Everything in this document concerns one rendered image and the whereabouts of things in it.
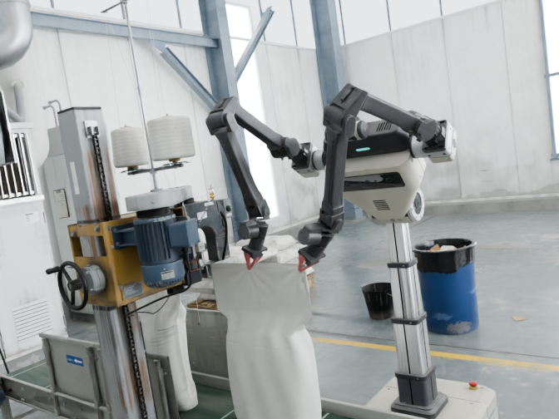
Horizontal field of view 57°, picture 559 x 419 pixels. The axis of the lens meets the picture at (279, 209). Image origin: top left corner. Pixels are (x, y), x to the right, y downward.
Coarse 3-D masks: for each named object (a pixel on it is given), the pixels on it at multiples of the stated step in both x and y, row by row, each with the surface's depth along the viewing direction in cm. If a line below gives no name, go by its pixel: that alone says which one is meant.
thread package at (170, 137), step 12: (156, 120) 185; (168, 120) 185; (180, 120) 187; (156, 132) 186; (168, 132) 185; (180, 132) 187; (156, 144) 186; (168, 144) 185; (180, 144) 186; (192, 144) 191; (156, 156) 187; (168, 156) 186; (180, 156) 187
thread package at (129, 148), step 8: (120, 128) 204; (128, 128) 203; (136, 128) 205; (112, 136) 204; (120, 136) 202; (128, 136) 202; (136, 136) 204; (144, 136) 210; (112, 144) 205; (120, 144) 202; (128, 144) 202; (136, 144) 204; (144, 144) 208; (112, 152) 206; (120, 152) 203; (128, 152) 202; (136, 152) 204; (144, 152) 207; (120, 160) 203; (128, 160) 203; (136, 160) 204; (144, 160) 206
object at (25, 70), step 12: (24, 60) 468; (0, 72) 465; (12, 72) 462; (24, 72) 467; (0, 84) 469; (36, 84) 478; (12, 96) 464; (24, 96) 467; (36, 96) 475; (12, 108) 465; (36, 108) 474; (36, 120) 473
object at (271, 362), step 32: (224, 288) 215; (256, 288) 205; (288, 288) 193; (256, 320) 204; (288, 320) 195; (256, 352) 198; (288, 352) 191; (256, 384) 201; (288, 384) 192; (256, 416) 204; (288, 416) 194; (320, 416) 198
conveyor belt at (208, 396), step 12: (12, 372) 324; (24, 372) 321; (36, 372) 318; (36, 384) 298; (48, 384) 295; (204, 396) 250; (216, 396) 248; (228, 396) 246; (192, 408) 239; (204, 408) 237; (216, 408) 235; (228, 408) 234
